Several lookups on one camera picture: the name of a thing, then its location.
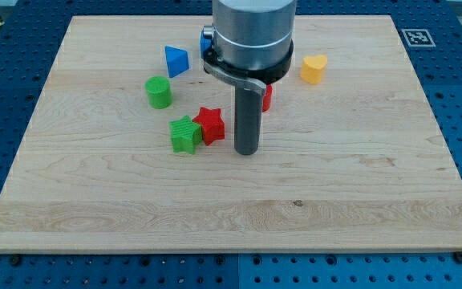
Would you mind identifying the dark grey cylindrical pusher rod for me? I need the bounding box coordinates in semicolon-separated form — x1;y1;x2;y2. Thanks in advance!
234;87;263;156

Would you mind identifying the black and silver flange mount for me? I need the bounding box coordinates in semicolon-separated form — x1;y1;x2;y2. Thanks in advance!
201;26;294;95

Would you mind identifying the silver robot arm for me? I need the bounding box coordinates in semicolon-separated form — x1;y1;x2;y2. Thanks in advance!
202;0;297;155

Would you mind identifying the blue block behind arm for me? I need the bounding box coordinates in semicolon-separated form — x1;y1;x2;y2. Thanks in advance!
200;32;212;59

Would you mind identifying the red star block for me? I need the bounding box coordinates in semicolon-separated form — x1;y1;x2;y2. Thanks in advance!
192;107;225;146

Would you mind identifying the green star block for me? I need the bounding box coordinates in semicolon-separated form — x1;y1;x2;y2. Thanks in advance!
169;116;202;154

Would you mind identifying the red block behind rod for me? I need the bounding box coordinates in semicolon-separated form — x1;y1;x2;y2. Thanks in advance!
262;84;273;112

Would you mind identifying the yellow heart block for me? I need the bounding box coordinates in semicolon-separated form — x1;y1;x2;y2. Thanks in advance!
300;55;328;84

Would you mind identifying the blue triangle block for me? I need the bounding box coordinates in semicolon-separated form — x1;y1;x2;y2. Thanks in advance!
164;46;189;78

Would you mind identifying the green cylinder block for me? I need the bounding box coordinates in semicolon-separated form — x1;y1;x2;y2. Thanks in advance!
145;75;172;109

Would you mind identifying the wooden board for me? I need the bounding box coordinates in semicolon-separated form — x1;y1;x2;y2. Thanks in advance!
0;15;462;254

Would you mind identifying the white fiducial marker tag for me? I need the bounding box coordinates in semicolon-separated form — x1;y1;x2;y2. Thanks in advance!
402;28;436;47

